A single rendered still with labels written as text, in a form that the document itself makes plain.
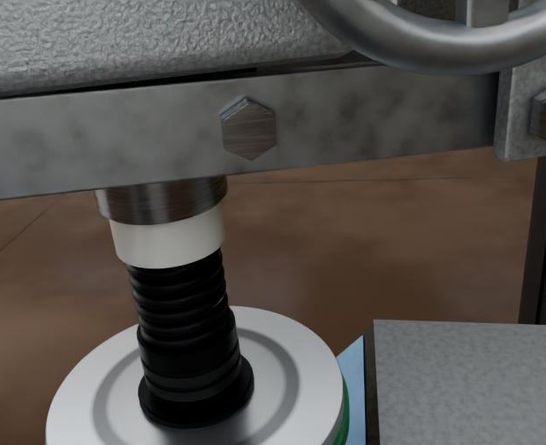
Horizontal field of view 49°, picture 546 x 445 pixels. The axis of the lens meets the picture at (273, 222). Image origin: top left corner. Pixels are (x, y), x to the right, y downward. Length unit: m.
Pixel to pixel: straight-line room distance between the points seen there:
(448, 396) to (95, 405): 0.28
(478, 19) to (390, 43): 0.03
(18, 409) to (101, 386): 1.55
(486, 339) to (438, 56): 0.42
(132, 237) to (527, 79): 0.23
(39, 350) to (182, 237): 1.91
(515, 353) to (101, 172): 0.40
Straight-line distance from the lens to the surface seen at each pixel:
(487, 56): 0.21
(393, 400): 0.51
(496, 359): 0.57
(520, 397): 0.53
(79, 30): 0.24
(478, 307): 2.20
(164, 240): 0.35
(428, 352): 0.56
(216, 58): 0.24
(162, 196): 0.33
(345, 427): 0.43
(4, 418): 2.01
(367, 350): 0.58
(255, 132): 0.29
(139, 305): 0.40
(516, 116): 0.32
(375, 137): 0.32
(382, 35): 0.20
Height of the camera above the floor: 1.21
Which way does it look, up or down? 26 degrees down
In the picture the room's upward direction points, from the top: 5 degrees counter-clockwise
